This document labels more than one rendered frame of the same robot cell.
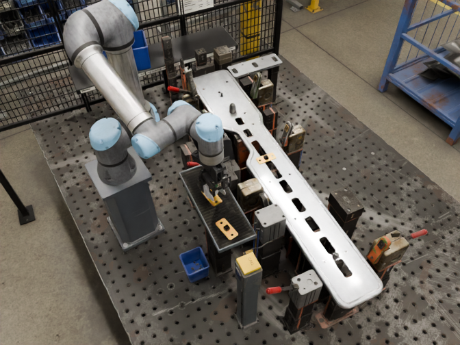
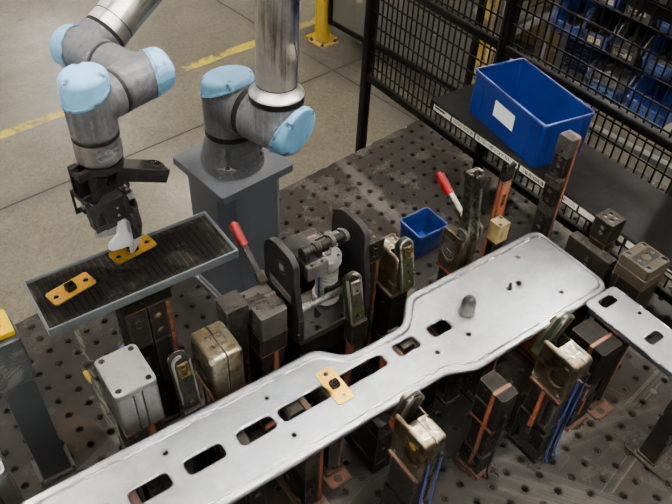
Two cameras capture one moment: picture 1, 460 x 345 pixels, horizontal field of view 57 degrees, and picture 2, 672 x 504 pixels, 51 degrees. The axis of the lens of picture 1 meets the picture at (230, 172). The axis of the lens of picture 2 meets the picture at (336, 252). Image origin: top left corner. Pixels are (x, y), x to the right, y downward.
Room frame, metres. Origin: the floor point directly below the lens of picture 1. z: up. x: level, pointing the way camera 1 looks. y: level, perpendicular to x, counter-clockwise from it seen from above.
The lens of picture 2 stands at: (1.04, -0.93, 2.11)
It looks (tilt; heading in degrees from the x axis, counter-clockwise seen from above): 44 degrees down; 77
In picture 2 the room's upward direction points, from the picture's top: 3 degrees clockwise
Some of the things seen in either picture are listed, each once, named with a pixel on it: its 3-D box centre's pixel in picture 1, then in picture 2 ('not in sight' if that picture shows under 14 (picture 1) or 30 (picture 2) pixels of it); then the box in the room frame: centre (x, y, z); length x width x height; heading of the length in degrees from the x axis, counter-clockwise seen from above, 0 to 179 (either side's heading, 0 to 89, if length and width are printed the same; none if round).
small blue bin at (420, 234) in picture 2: not in sight; (422, 233); (1.63, 0.50, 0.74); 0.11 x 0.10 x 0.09; 24
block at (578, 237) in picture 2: (205, 88); (575, 290); (1.91, 0.13, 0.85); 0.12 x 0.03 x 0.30; 114
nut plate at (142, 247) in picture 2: (211, 195); (132, 247); (0.89, 0.07, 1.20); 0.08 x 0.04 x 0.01; 33
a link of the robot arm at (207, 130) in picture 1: (209, 134); (90, 103); (0.88, 0.06, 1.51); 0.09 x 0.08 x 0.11; 42
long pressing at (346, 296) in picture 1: (270, 161); (328, 394); (1.22, -0.17, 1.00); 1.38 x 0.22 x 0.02; 24
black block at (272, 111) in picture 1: (268, 132); (486, 427); (1.56, -0.20, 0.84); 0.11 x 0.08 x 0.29; 114
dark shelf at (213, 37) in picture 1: (155, 57); (573, 171); (1.98, 0.39, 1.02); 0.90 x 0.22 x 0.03; 114
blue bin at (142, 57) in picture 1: (118, 53); (527, 110); (1.90, 0.56, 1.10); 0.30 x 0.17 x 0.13; 105
